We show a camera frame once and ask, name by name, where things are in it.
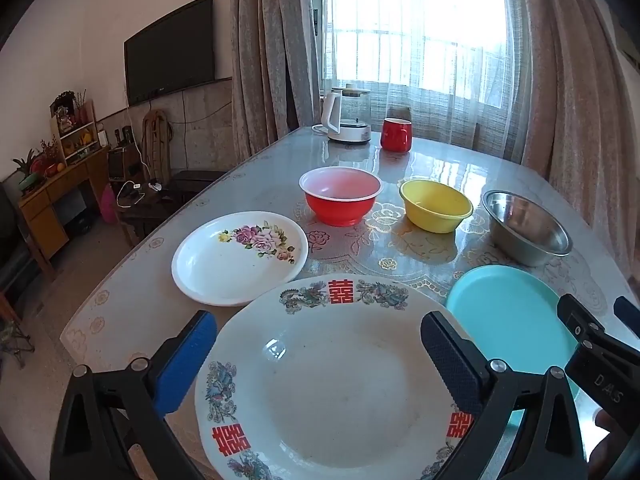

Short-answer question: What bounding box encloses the stainless steel bowl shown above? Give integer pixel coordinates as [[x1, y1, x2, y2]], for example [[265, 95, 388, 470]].
[[482, 190, 573, 268]]

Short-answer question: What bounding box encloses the yellow plastic bowl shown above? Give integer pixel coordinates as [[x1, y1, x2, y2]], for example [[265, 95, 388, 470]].
[[399, 179, 474, 234]]

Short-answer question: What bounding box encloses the white floral plate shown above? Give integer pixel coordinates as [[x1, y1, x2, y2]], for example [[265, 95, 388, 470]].
[[171, 211, 309, 308]]

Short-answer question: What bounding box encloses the large white double-happiness plate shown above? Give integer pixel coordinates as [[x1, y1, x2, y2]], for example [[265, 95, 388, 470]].
[[194, 274, 474, 479]]

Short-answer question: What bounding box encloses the red plastic bowl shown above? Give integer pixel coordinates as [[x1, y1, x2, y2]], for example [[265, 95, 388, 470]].
[[298, 166, 383, 228]]

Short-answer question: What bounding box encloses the person's right hand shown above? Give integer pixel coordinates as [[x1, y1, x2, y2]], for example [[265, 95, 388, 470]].
[[588, 410, 628, 479]]

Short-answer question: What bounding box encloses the turquoise plastic plate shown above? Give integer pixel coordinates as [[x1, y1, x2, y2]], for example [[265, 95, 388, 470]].
[[444, 263, 584, 428]]

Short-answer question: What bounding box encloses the right beige curtain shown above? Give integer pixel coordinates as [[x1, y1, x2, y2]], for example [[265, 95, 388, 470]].
[[522, 0, 639, 276]]

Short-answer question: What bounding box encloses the beige curtain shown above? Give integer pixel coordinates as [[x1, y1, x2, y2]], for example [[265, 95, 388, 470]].
[[231, 0, 320, 162], [522, 0, 639, 276]]

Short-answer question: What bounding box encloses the dark low side table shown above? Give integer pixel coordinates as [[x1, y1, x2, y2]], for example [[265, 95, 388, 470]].
[[110, 170, 226, 248]]

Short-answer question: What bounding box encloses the lace patterned table cover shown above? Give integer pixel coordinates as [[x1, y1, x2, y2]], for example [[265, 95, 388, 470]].
[[293, 202, 606, 314]]

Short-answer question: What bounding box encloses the red mug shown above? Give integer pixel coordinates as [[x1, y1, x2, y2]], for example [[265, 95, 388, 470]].
[[381, 118, 412, 153]]

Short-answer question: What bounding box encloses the wooden cabinet with shelf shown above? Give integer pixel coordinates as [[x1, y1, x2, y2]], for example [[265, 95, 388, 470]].
[[17, 99, 108, 280]]

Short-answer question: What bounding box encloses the sheer white window curtain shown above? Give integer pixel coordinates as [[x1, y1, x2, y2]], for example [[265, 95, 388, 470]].
[[312, 0, 532, 162]]

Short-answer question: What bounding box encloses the white glass electric kettle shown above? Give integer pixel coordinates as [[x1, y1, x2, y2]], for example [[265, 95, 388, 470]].
[[321, 84, 371, 144]]

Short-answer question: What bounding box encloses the left beige curtain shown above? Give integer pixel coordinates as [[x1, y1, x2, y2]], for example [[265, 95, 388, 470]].
[[231, 0, 320, 162]]

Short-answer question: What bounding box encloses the black wall television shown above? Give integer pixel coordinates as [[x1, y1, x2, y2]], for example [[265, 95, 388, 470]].
[[124, 0, 215, 105]]

